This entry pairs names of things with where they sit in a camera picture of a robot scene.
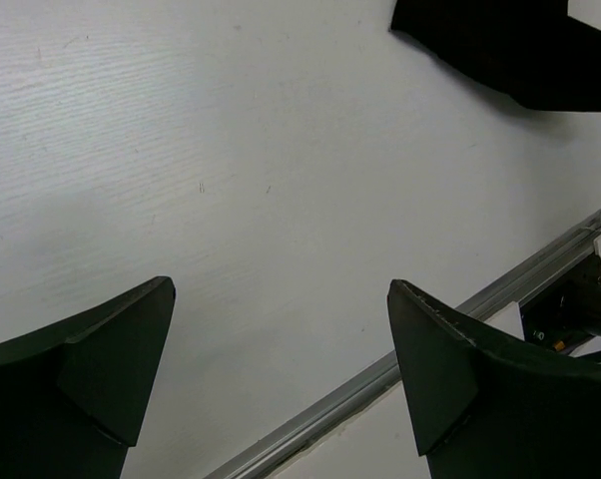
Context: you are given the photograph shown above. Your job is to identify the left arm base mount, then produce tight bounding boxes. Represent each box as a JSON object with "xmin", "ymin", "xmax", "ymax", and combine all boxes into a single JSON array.
[{"xmin": 521, "ymin": 251, "xmax": 601, "ymax": 363}]

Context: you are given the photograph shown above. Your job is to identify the black skirt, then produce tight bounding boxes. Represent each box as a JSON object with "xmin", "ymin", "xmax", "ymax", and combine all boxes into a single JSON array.
[{"xmin": 390, "ymin": 0, "xmax": 601, "ymax": 113}]

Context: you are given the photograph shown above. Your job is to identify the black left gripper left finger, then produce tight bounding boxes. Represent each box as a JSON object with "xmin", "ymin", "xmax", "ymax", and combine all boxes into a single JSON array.
[{"xmin": 0, "ymin": 276, "xmax": 176, "ymax": 478}]

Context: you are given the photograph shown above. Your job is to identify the aluminium table edge rail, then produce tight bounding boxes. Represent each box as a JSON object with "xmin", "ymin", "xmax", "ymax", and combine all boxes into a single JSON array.
[{"xmin": 208, "ymin": 209, "xmax": 601, "ymax": 478}]

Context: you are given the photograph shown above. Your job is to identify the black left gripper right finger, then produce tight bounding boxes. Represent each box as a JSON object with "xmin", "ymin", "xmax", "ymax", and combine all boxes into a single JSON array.
[{"xmin": 387, "ymin": 279, "xmax": 601, "ymax": 478}]

